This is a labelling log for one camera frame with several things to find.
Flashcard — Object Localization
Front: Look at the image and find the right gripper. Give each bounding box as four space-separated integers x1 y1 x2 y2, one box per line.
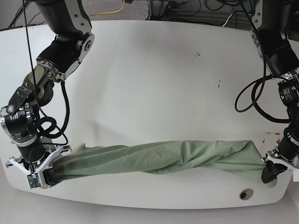
6 140 70 187

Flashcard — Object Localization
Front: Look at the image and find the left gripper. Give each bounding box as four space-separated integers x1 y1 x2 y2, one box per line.
261 134 299 183

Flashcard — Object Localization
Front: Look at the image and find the green t-shirt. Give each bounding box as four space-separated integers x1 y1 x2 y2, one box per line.
52 140 277 188

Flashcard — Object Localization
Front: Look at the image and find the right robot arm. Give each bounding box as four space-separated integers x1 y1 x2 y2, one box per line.
0 0 95 189

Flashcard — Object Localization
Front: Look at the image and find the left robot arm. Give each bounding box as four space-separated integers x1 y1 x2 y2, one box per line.
251 0 299 184

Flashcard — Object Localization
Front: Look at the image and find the red tape rectangle marking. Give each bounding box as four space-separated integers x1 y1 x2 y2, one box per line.
262 132 282 143

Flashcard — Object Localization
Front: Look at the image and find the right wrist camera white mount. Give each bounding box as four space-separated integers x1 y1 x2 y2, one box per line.
6 146 68 189

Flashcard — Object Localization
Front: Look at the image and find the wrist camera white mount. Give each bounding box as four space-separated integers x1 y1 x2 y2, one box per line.
6 146 68 189
262 154 299 171

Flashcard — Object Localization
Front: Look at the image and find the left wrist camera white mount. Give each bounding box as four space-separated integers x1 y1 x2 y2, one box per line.
262 154 299 171

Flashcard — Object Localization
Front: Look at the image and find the right table cable grommet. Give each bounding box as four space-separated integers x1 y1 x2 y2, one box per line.
239 189 254 201

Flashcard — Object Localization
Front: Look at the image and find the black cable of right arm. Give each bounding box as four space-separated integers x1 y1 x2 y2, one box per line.
22 0 70 145

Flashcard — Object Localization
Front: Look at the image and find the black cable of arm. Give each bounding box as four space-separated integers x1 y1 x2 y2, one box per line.
235 74 292 124
22 0 70 145

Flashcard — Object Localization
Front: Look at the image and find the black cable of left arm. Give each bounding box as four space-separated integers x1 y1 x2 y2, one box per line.
235 74 292 124

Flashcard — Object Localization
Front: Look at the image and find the yellow cable on floor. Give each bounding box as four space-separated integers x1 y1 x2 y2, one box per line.
88 0 126 17

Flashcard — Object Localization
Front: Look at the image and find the aluminium frame post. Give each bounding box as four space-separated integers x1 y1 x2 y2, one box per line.
147 0 170 21

